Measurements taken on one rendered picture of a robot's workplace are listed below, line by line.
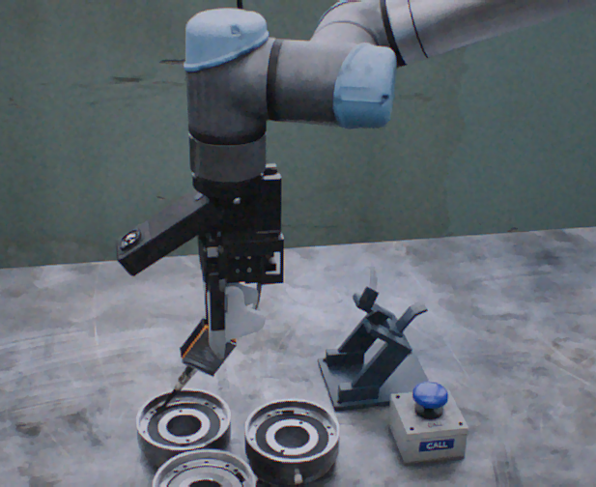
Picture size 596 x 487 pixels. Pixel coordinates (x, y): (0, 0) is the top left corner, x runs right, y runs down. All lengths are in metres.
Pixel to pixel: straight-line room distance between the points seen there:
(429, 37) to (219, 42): 0.22
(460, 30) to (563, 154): 2.00
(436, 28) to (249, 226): 0.27
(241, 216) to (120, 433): 0.32
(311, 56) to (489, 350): 0.56
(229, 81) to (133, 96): 1.70
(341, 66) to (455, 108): 1.90
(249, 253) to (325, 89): 0.19
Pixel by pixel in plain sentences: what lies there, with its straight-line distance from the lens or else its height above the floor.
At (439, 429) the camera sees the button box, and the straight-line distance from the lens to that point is 1.05.
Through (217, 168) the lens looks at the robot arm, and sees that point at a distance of 0.88.
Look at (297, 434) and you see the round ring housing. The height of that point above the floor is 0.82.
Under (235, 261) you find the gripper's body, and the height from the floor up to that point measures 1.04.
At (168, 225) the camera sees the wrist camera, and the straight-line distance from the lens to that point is 0.91.
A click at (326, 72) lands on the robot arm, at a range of 0.83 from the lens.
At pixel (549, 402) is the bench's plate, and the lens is 1.19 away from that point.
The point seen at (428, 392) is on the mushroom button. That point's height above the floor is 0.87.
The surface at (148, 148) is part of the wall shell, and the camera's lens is 2.60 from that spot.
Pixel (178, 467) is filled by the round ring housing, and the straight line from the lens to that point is 1.01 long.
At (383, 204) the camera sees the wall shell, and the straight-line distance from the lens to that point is 2.78.
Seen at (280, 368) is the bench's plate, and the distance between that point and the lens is 1.19.
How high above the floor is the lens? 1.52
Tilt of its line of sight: 29 degrees down
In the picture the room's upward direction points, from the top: 1 degrees clockwise
